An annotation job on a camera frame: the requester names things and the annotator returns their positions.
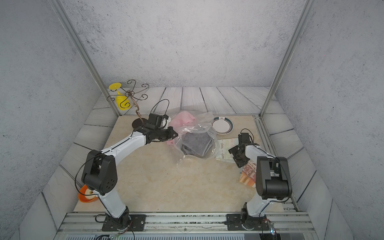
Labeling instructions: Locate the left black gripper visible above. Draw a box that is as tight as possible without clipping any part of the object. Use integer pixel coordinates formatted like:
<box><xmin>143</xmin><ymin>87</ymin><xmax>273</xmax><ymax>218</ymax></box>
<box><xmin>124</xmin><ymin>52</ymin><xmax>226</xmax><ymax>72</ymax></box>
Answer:
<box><xmin>154</xmin><ymin>126</ymin><xmax>179</xmax><ymax>142</ymax></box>

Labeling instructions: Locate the red patterned cloth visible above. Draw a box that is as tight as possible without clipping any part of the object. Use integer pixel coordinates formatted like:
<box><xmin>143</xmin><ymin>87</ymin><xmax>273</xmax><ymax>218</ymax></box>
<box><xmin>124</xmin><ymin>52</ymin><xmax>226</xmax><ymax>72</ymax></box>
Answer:
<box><xmin>239</xmin><ymin>162</ymin><xmax>257</xmax><ymax>188</ymax></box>

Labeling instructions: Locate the pink fluffy towel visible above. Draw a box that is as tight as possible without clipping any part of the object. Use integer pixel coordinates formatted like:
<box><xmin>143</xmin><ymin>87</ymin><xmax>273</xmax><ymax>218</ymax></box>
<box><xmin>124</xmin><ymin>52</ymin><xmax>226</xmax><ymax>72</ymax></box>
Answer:
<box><xmin>167</xmin><ymin>111</ymin><xmax>197</xmax><ymax>146</ymax></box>

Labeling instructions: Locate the grey towel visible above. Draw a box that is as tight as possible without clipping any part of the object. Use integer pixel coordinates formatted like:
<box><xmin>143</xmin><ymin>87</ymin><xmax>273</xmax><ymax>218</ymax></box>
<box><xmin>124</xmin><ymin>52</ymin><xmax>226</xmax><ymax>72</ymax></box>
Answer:
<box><xmin>181</xmin><ymin>133</ymin><xmax>214</xmax><ymax>158</ymax></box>

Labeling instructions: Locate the clear plastic vacuum bag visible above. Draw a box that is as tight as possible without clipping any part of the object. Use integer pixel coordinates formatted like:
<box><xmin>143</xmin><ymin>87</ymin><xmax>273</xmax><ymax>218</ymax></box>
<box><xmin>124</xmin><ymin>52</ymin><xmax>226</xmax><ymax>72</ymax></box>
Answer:
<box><xmin>167</xmin><ymin>111</ymin><xmax>238</xmax><ymax>166</ymax></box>

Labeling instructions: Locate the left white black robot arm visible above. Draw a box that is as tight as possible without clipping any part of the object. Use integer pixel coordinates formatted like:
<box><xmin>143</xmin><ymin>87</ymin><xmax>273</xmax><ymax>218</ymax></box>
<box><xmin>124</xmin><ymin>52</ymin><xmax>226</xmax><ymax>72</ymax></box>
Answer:
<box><xmin>82</xmin><ymin>114</ymin><xmax>178</xmax><ymax>225</ymax></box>

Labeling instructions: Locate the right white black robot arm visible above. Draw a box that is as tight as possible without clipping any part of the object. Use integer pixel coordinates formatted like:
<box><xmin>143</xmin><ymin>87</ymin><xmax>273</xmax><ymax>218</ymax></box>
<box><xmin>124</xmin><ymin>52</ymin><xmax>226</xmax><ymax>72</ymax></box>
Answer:
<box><xmin>229</xmin><ymin>133</ymin><xmax>293</xmax><ymax>221</ymax></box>

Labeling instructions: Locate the yellow plastic goblet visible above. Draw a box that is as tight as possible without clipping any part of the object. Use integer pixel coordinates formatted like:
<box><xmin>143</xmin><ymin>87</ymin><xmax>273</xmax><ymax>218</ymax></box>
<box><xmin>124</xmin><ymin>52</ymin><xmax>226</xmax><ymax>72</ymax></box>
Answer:
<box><xmin>109</xmin><ymin>83</ymin><xmax>131</xmax><ymax>111</ymax></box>

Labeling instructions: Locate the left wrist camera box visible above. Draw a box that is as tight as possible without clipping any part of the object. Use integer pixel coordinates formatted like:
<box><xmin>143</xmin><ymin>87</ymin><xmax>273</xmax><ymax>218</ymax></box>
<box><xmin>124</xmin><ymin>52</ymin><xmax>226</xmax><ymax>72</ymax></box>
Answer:
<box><xmin>161</xmin><ymin>117</ymin><xmax>172</xmax><ymax>129</ymax></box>

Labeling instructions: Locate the brown wire jewellery stand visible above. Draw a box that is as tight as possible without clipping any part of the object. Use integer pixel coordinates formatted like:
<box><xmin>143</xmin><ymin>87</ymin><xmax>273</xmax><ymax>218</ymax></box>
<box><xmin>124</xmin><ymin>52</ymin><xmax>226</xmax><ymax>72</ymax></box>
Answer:
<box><xmin>107</xmin><ymin>80</ymin><xmax>150</xmax><ymax>128</ymax></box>

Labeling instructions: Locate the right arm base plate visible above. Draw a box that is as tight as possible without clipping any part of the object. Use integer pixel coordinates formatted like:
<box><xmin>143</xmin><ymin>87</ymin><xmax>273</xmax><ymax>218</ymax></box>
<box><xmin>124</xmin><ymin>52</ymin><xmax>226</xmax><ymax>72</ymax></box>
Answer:
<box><xmin>224</xmin><ymin>214</ymin><xmax>270</xmax><ymax>232</ymax></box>

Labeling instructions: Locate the orange bowl with white ring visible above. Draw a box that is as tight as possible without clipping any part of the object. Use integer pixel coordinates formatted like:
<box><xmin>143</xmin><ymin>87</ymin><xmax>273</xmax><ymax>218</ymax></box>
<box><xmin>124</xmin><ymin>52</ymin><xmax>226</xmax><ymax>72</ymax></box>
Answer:
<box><xmin>78</xmin><ymin>185</ymin><xmax>99</xmax><ymax>203</ymax></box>

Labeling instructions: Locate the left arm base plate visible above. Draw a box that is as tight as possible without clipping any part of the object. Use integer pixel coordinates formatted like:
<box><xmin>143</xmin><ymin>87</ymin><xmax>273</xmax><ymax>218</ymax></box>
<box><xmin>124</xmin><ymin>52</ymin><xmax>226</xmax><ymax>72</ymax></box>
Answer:
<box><xmin>102</xmin><ymin>214</ymin><xmax>147</xmax><ymax>232</ymax></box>

